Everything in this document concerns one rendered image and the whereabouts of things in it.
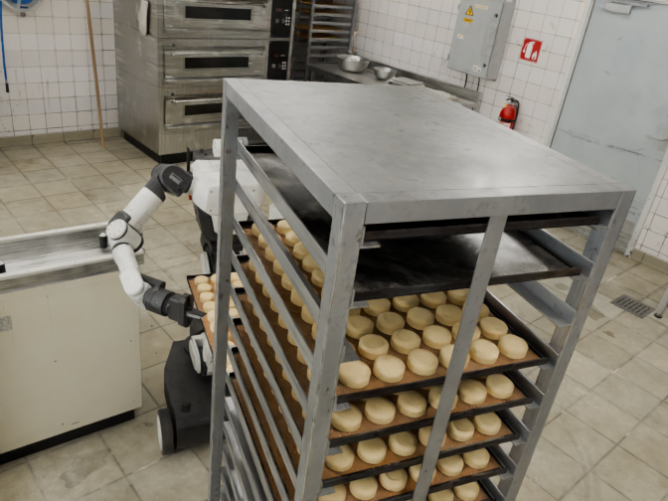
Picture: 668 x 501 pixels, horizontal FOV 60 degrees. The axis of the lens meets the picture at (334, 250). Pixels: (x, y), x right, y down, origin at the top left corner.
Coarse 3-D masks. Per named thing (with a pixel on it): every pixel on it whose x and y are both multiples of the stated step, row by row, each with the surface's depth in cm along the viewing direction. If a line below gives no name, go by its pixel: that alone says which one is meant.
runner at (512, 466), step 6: (498, 444) 116; (492, 450) 118; (498, 450) 116; (504, 450) 115; (498, 456) 117; (504, 456) 115; (504, 462) 115; (510, 462) 113; (510, 468) 113; (516, 468) 112; (504, 474) 113; (510, 474) 113
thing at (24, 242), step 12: (72, 228) 246; (84, 228) 247; (96, 228) 250; (0, 240) 230; (12, 240) 232; (24, 240) 235; (36, 240) 237; (48, 240) 240; (60, 240) 243; (72, 240) 246; (84, 240) 250; (0, 252) 231
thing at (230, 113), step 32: (224, 96) 119; (224, 128) 121; (224, 160) 124; (224, 192) 128; (224, 224) 132; (224, 256) 136; (224, 288) 140; (224, 320) 144; (224, 352) 149; (224, 384) 154
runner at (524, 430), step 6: (504, 414) 114; (510, 414) 112; (510, 420) 112; (516, 420) 111; (510, 426) 112; (516, 426) 111; (522, 426) 109; (516, 432) 111; (522, 432) 109; (528, 432) 108; (522, 438) 110; (528, 438) 108; (516, 444) 108
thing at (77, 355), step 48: (96, 240) 251; (48, 288) 218; (96, 288) 230; (0, 336) 215; (48, 336) 226; (96, 336) 239; (0, 384) 224; (48, 384) 236; (96, 384) 250; (0, 432) 233; (48, 432) 247
